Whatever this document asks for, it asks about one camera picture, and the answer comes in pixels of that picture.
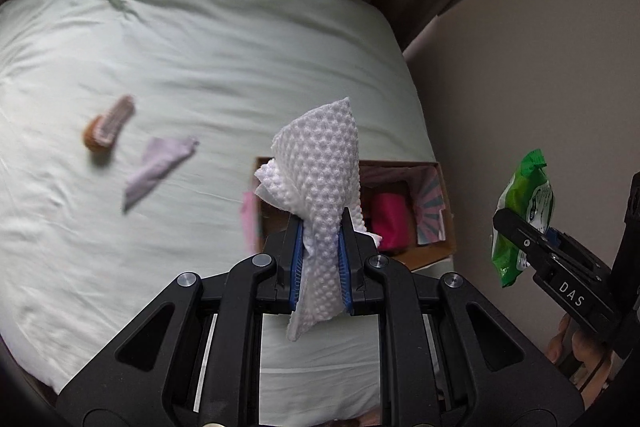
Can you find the orange and pink cloth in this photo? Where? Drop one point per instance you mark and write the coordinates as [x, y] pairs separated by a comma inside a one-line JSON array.
[[107, 127]]

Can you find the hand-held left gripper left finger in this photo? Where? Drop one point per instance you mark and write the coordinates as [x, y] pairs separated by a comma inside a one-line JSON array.
[[296, 262]]

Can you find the magenta cloth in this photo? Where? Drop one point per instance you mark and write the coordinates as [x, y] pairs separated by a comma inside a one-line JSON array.
[[392, 219]]

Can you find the bed with pale green sheet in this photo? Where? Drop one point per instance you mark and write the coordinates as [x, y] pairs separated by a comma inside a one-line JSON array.
[[200, 57]]

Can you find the lavender cloth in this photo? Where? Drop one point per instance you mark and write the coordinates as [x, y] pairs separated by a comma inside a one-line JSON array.
[[155, 167]]

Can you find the green wet wipes packet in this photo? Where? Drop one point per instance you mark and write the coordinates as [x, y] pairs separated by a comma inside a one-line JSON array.
[[530, 187]]

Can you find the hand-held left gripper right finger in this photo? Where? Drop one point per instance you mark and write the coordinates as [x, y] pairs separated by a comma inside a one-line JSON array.
[[346, 272]]

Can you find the white textured cloth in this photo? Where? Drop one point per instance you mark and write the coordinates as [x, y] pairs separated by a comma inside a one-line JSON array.
[[325, 157]]

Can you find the paper-covered cardboard box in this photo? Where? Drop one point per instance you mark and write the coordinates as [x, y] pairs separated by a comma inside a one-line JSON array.
[[431, 189]]

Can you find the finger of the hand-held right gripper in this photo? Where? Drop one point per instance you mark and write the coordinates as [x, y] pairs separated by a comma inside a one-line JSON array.
[[520, 239], [575, 249]]

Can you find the person's right hand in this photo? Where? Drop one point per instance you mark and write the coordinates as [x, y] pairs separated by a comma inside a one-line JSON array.
[[580, 352]]

